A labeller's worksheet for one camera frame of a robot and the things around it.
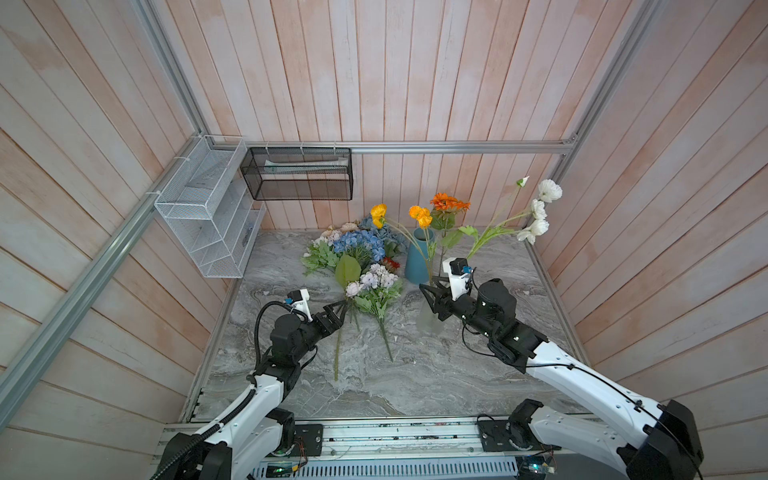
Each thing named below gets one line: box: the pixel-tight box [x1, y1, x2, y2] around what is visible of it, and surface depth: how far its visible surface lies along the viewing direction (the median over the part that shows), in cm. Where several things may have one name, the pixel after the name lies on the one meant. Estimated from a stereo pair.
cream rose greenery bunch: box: [300, 222, 359, 275], surface depth 105 cm
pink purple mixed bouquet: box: [346, 264, 404, 362], surface depth 94 cm
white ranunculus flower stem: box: [459, 176, 563, 260], surface depth 70 cm
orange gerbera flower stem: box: [430, 193, 470, 277], surface depth 75 cm
